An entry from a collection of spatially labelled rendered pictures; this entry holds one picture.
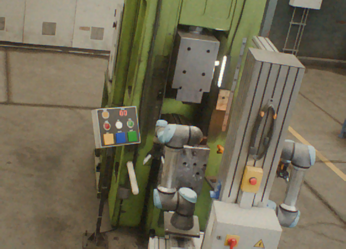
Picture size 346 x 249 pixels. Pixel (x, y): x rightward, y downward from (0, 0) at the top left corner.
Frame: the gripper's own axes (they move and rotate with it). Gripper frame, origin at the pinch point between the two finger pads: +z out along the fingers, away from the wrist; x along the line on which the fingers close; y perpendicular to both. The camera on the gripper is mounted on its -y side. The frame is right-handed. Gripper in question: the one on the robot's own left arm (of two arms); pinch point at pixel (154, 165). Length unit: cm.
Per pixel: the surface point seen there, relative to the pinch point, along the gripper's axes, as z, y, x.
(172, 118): -6, -81, 14
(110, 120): -18.7, -24.8, -35.4
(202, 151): 5, -47, 40
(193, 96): -39, -51, 24
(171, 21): -91, -61, -2
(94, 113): -23, -24, -47
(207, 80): -53, -52, 32
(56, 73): 93, -439, -134
